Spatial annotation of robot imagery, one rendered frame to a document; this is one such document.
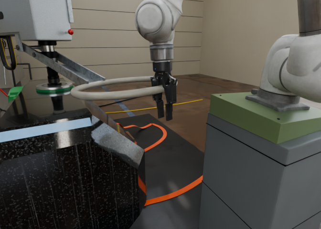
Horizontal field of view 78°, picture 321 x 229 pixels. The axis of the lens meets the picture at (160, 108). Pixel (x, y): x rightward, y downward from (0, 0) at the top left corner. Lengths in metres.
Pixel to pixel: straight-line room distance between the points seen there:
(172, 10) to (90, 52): 5.77
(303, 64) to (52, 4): 1.25
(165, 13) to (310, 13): 0.39
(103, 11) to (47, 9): 5.10
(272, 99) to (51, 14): 1.22
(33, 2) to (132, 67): 5.45
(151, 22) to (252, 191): 0.71
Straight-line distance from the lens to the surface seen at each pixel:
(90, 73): 1.23
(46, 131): 0.86
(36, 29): 1.34
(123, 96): 0.72
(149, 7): 0.56
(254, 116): 0.78
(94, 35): 6.34
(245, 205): 0.97
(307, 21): 0.72
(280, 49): 0.88
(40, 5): 1.37
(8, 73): 4.14
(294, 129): 0.80
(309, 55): 0.69
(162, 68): 0.75
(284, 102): 0.90
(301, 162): 0.84
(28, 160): 0.85
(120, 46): 6.48
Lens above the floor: 1.11
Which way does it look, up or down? 18 degrees down
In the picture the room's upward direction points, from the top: straight up
